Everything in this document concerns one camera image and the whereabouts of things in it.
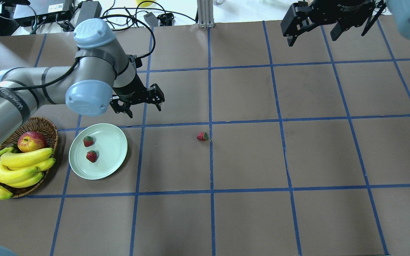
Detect red apple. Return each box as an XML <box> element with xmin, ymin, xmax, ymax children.
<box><xmin>17</xmin><ymin>131</ymin><xmax>47</xmax><ymax>153</ymax></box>

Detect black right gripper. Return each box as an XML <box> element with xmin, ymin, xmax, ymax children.
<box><xmin>280</xmin><ymin>0</ymin><xmax>386</xmax><ymax>47</ymax></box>

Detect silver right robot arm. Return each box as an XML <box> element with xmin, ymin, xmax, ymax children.
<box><xmin>280</xmin><ymin>0</ymin><xmax>410</xmax><ymax>47</ymax></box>

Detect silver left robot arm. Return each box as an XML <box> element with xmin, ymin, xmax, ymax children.
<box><xmin>0</xmin><ymin>18</ymin><xmax>165</xmax><ymax>144</ymax></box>

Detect black power brick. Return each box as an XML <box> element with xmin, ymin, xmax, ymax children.
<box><xmin>75</xmin><ymin>1</ymin><xmax>101</xmax><ymax>25</ymax></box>

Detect light green plate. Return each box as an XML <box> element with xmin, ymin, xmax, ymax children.
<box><xmin>68</xmin><ymin>123</ymin><xmax>128</xmax><ymax>180</ymax></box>

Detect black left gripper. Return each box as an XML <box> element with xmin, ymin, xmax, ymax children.
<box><xmin>110</xmin><ymin>72</ymin><xmax>165</xmax><ymax>118</ymax></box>

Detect aluminium frame post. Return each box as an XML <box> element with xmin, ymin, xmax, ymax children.
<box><xmin>197</xmin><ymin>0</ymin><xmax>215</xmax><ymax>28</ymax></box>

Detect red strawberry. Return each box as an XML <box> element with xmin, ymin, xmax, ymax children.
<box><xmin>85</xmin><ymin>150</ymin><xmax>98</xmax><ymax>162</ymax></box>
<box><xmin>196</xmin><ymin>132</ymin><xmax>209</xmax><ymax>141</ymax></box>
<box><xmin>83</xmin><ymin>136</ymin><xmax>94</xmax><ymax>147</ymax></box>

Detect yellow banana bunch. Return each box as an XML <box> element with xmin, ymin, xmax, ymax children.
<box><xmin>0</xmin><ymin>147</ymin><xmax>56</xmax><ymax>200</ymax></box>

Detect woven wicker fruit basket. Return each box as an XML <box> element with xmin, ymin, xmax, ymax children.
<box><xmin>0</xmin><ymin>117</ymin><xmax>59</xmax><ymax>199</ymax></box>

